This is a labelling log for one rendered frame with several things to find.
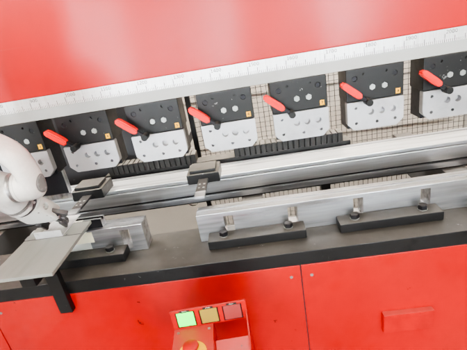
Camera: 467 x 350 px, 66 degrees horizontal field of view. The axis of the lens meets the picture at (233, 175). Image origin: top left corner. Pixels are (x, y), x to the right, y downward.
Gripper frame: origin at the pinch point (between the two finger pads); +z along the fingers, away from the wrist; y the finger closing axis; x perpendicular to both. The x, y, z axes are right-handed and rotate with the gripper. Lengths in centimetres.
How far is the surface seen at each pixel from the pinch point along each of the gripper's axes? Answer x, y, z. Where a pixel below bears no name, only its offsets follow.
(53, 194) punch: -7.7, -0.9, -3.7
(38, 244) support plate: 7.6, 1.9, -3.4
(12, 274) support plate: 18.4, 1.3, -12.5
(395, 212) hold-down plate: 9, -103, 8
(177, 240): 6.5, -35.2, 14.0
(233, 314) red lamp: 33, -53, 2
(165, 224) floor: -67, 23, 192
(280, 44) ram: -27, -75, -31
